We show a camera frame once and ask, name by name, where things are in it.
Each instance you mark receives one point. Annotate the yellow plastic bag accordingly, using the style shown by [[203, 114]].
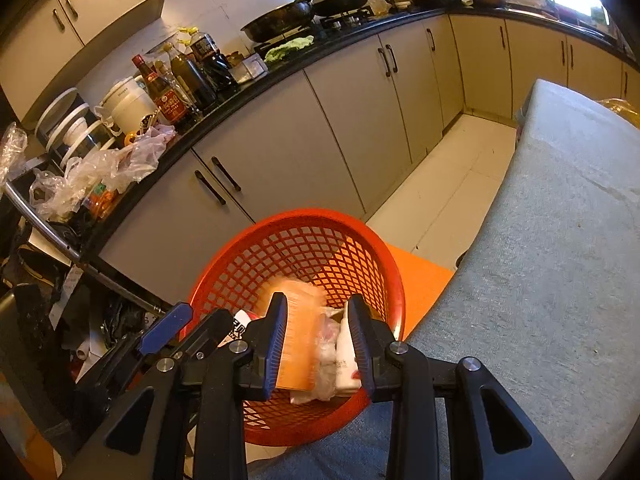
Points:
[[622, 110]]

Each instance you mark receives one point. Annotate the dark oil bottle yellow cap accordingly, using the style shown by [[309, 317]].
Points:
[[192, 80]]

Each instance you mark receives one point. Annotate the grey tablecloth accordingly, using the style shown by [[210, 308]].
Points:
[[550, 260]]

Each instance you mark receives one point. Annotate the beige wall cabinet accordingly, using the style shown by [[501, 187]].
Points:
[[100, 5]]

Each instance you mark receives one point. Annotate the black frying pan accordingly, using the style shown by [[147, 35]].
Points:
[[280, 17]]

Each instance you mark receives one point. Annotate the orange stool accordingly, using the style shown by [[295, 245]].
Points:
[[420, 280]]

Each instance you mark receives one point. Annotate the clear crumpled plastic bags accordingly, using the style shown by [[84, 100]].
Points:
[[135, 155]]

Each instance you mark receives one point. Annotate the metal tube frame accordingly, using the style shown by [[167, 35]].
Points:
[[45, 230]]

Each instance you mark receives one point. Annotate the person's blue jeans leg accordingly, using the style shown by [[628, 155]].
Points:
[[330, 450]]

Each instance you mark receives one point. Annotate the black kitchen countertop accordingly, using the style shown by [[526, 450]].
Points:
[[210, 120]]

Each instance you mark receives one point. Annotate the green cloth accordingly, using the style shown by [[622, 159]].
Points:
[[287, 49]]

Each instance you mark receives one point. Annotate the gas stove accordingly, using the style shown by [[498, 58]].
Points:
[[347, 20]]

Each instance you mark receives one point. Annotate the small metal container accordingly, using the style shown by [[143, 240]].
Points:
[[250, 67]]

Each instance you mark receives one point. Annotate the white plates in rack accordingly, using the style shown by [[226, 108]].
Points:
[[65, 125]]

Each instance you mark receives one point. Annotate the white packet with red print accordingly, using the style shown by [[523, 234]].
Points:
[[345, 360]]

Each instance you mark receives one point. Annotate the orange snack packet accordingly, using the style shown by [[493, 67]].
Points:
[[300, 340]]

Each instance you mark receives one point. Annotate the crumpled white plastic wrapper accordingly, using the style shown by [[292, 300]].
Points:
[[325, 360]]

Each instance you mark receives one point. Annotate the dark soy sauce bottle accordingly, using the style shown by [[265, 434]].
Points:
[[210, 55]]

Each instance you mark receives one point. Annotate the white electric kettle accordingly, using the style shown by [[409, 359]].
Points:
[[127, 105]]

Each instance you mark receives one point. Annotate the red plastic mesh basket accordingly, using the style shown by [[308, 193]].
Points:
[[300, 240]]

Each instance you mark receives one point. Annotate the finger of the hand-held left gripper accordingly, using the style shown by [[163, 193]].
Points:
[[210, 335], [167, 327]]

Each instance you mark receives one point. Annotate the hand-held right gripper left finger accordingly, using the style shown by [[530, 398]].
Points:
[[277, 345]]

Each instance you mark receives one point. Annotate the red label sauce bottle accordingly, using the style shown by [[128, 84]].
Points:
[[170, 102]]

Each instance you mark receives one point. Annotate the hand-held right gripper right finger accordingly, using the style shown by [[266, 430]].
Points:
[[359, 347]]

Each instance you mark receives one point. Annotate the row of beige cabinet doors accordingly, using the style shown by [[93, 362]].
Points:
[[325, 135]]

